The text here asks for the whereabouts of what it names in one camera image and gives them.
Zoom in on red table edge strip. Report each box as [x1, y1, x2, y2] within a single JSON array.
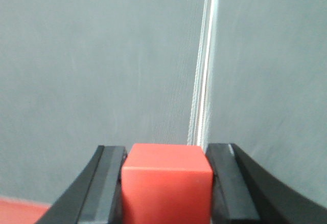
[[1, 196, 51, 223]]

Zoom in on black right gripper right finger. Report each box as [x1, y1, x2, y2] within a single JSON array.
[[206, 143, 326, 223]]

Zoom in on red magnetic cube block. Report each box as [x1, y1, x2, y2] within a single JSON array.
[[122, 143, 213, 223]]

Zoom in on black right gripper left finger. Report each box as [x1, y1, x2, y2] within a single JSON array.
[[37, 145, 127, 223]]

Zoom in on dark grey carpet mat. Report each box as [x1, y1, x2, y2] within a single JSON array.
[[1, 0, 326, 205]]

